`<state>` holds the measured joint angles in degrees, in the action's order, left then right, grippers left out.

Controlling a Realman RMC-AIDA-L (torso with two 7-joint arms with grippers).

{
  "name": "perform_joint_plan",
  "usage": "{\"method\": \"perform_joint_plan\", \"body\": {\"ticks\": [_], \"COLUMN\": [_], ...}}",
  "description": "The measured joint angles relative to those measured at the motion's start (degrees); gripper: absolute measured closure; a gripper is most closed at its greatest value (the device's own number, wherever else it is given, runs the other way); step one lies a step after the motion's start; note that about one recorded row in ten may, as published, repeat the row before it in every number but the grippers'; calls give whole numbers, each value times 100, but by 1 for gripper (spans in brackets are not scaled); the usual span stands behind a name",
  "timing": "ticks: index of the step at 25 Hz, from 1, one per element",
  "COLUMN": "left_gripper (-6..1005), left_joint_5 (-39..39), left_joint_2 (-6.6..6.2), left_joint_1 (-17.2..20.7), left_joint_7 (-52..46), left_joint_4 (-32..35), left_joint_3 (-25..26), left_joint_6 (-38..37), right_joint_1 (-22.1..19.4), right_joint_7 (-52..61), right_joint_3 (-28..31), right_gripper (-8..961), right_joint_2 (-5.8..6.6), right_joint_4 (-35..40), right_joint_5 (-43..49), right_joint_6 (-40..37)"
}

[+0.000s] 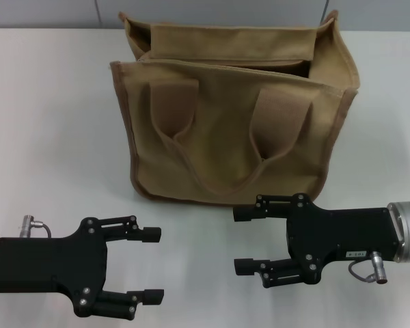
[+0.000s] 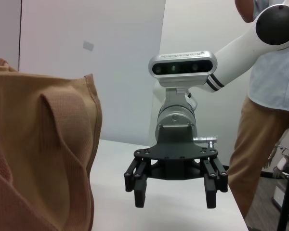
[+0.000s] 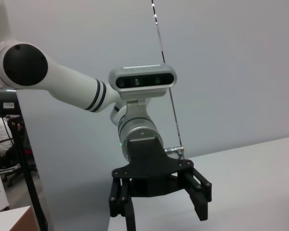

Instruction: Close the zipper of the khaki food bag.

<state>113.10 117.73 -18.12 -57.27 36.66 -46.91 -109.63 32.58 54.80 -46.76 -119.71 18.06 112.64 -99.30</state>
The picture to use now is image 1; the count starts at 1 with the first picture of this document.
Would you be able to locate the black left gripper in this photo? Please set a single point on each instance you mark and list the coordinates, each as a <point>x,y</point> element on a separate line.
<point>48,264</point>

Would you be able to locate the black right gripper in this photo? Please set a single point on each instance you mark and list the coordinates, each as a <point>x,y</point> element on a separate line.
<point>341,235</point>

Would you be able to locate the khaki canvas food bag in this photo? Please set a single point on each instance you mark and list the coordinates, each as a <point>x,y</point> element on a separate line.
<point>225,136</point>

